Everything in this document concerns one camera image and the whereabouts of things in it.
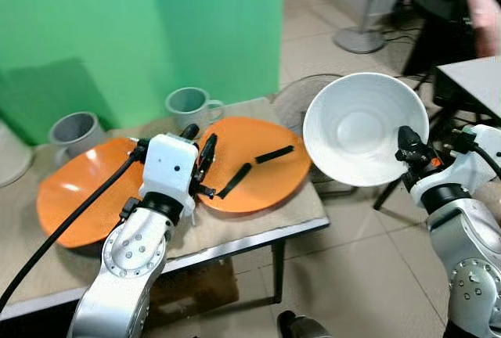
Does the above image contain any grey fan stand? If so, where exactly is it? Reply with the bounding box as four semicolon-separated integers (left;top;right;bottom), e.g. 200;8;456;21
333;0;387;55

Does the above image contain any grey mug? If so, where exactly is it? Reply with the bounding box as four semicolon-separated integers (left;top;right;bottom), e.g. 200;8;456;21
49;111;108;160

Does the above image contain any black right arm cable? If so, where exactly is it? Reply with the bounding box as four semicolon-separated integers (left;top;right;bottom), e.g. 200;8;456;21
445;130;501;179

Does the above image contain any orange plate with black strips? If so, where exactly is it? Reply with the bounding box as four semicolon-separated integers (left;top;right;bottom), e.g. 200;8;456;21
192;116;313;216

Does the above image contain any green screen backdrop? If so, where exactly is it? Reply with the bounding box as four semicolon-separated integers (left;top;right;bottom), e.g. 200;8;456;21
0;0;286;146

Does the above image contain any wire fan grille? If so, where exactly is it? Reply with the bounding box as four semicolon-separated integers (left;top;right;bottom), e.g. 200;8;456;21
271;74;347;137

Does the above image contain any brown cardboard box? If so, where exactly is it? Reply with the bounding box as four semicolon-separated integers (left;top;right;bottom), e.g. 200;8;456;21
144;257;240;329

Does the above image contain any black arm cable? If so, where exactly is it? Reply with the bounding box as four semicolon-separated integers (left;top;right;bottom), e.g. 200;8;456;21
445;130;501;179
0;139;150;312

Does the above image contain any black chair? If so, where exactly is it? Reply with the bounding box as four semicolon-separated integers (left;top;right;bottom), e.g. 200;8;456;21
401;0;488;77

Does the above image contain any plain orange plate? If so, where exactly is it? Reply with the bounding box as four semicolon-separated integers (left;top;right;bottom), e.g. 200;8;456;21
36;135;151;250

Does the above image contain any grey side table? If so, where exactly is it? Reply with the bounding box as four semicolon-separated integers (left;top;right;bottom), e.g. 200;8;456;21
373;56;501;212

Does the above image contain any long black strip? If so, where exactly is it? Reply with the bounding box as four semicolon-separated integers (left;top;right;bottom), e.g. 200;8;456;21
217;163;254;200

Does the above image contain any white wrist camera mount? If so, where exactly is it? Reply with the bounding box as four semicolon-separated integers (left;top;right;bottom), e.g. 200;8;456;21
139;134;201;200
410;124;501;192

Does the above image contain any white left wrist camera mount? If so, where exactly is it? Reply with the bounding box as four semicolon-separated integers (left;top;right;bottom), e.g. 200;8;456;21
139;134;201;200

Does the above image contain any person's bare hand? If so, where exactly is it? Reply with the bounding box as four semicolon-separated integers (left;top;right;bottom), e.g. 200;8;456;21
467;0;501;59

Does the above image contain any pale green mug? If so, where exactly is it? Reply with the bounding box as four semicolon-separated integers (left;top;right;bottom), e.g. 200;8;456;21
164;87;226;132

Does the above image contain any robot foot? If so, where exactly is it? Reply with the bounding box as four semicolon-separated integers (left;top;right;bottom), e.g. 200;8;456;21
277;310;336;338

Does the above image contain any short black strip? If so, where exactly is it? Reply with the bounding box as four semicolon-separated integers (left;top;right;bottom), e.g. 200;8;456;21
254;145;296;164

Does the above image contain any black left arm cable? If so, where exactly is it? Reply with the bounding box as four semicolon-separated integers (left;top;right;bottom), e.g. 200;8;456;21
0;139;150;312

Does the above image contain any wooden table with metal frame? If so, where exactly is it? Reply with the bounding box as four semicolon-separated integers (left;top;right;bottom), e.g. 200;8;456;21
0;97;331;323

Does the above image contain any white round container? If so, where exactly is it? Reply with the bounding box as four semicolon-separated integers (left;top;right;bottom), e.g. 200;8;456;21
0;119;34;188

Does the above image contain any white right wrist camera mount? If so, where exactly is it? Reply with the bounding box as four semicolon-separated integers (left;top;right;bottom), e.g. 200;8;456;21
410;124;501;192

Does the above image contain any white ceramic bowl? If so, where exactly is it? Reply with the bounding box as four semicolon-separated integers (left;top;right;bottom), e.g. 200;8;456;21
302;72;431;189

